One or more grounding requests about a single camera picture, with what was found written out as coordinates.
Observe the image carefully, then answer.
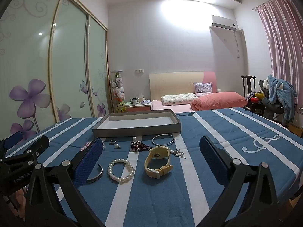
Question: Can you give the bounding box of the pink duvet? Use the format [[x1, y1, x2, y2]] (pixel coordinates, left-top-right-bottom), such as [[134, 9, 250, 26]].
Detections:
[[191, 91, 248, 112]]

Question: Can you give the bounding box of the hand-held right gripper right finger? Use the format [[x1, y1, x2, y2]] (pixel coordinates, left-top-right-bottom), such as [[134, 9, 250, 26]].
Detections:
[[199, 136, 284, 227]]

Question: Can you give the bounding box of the grey shallow cardboard tray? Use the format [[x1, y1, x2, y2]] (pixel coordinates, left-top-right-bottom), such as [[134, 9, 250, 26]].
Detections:
[[92, 109, 182, 138]]

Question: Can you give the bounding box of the white wall air conditioner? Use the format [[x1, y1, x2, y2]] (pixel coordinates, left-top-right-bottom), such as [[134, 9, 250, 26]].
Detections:
[[209, 15, 238, 32]]

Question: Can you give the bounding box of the purple floral pillow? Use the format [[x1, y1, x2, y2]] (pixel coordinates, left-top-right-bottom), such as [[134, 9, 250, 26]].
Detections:
[[193, 82, 213, 95]]

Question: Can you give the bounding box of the cardboard box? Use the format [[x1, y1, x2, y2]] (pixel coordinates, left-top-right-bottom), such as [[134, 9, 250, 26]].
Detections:
[[288, 122, 303, 136]]

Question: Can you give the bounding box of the blue white striped tablecloth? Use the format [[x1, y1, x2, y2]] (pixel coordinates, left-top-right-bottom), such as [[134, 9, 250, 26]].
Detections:
[[0, 107, 303, 227]]

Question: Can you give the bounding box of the curtain rod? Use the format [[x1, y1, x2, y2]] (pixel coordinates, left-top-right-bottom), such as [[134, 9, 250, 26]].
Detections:
[[252, 0, 286, 11]]

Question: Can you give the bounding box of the dark red bead bracelet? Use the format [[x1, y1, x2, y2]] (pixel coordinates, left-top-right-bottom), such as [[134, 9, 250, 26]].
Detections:
[[130, 141, 153, 153]]

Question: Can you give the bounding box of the pearl hair pin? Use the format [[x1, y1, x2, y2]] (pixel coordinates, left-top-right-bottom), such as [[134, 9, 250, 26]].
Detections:
[[169, 149, 186, 159]]

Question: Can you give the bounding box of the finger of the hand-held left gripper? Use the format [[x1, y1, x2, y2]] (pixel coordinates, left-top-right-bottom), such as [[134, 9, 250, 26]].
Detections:
[[0, 131, 24, 156], [0, 136, 50, 168]]

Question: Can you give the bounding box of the floral sliding door wardrobe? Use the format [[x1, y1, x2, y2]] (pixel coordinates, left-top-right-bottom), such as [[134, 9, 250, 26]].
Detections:
[[0, 0, 113, 142]]

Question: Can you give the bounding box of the dark wooden chair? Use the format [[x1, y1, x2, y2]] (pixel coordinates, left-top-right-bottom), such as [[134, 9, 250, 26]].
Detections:
[[241, 75, 266, 116]]

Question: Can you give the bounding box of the blue plush garment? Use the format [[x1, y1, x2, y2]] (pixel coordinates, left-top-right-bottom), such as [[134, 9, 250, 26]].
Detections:
[[267, 74, 298, 126]]

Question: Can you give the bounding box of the yellow wristwatch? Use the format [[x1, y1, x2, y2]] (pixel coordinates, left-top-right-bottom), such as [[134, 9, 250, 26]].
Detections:
[[144, 145, 172, 178]]

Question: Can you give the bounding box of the white pearl bracelet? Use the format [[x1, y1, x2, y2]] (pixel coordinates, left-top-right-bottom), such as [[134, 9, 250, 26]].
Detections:
[[108, 159, 135, 182]]

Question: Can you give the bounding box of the pink curtain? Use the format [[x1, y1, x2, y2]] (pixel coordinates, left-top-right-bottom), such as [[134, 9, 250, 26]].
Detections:
[[257, 0, 303, 129]]

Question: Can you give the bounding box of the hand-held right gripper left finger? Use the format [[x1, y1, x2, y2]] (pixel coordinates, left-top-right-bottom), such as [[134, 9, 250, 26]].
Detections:
[[18, 137, 106, 227]]

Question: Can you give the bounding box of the wide silver cuff bangle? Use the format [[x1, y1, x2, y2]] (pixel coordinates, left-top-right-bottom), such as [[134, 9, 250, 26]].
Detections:
[[86, 163, 104, 183]]

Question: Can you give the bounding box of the white patterned pillow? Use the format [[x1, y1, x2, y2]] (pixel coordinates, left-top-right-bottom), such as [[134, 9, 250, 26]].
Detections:
[[161, 93, 197, 106]]

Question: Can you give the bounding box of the pink nightstand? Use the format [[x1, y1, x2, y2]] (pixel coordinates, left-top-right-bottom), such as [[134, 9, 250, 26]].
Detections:
[[125, 103, 152, 113]]

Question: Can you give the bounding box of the bed with beige pink headboard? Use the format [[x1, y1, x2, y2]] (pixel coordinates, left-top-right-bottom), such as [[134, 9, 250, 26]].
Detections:
[[149, 71, 248, 112]]

